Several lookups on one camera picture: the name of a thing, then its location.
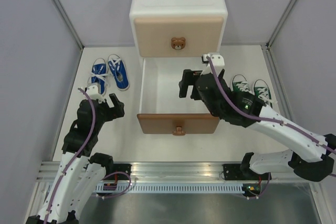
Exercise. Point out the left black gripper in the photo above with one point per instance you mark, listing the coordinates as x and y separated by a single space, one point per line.
114 112

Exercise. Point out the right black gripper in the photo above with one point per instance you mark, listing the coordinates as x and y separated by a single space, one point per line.
188 79

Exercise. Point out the brown drawer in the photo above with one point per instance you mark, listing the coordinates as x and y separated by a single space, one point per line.
161 109

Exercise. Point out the green sneaker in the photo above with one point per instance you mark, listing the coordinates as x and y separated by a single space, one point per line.
240 84
262 91

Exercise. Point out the bear knob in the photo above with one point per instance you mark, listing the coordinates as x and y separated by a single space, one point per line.
178 43
179 131

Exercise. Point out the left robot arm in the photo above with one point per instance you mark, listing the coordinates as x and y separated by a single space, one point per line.
79 170

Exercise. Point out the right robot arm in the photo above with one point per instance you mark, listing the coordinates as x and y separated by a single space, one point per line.
307 154

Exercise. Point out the left blue sneaker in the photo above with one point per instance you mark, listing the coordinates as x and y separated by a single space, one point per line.
99 74

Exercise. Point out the blue sneaker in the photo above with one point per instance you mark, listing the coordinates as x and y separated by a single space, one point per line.
99 74
119 72

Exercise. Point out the right blue sneaker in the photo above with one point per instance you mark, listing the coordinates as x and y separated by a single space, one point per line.
119 72

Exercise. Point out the beige upper drawer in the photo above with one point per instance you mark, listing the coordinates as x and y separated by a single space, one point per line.
154 34

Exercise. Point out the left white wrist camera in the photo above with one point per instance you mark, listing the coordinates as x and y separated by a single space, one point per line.
93 95

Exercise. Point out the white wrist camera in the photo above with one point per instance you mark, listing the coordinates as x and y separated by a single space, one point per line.
93 95
217 62

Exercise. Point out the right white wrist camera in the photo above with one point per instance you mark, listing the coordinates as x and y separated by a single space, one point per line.
217 62

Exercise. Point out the aluminium mounting rail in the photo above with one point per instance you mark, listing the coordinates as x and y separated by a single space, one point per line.
174 172

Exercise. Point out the white slotted cable duct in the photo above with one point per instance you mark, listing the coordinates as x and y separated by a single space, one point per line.
186 188

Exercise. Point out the left aluminium frame post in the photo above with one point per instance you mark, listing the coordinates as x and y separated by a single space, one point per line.
63 14

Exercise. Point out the aluminium frame post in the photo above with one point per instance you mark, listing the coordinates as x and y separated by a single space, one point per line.
289 8
63 14

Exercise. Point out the right aluminium frame post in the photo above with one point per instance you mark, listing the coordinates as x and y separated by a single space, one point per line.
289 8

